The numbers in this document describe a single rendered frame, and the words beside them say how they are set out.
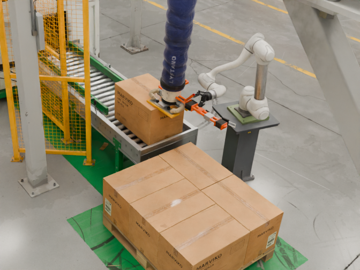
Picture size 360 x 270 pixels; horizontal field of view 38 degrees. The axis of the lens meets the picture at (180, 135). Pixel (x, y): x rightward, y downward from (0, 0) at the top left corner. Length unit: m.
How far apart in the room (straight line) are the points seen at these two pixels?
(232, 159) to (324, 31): 4.37
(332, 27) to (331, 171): 4.98
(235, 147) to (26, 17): 2.33
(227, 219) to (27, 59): 2.12
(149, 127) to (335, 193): 2.11
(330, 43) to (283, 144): 5.20
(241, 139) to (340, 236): 1.31
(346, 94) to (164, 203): 3.38
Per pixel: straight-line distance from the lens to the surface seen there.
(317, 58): 1.03
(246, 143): 5.23
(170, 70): 4.48
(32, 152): 5.03
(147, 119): 4.77
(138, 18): 7.83
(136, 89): 4.99
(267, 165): 5.80
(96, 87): 5.83
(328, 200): 5.56
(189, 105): 4.52
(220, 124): 4.35
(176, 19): 4.25
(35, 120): 4.86
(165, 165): 4.68
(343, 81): 1.00
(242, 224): 4.21
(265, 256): 4.68
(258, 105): 4.81
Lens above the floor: 3.40
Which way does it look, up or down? 34 degrees down
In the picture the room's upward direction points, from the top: 6 degrees clockwise
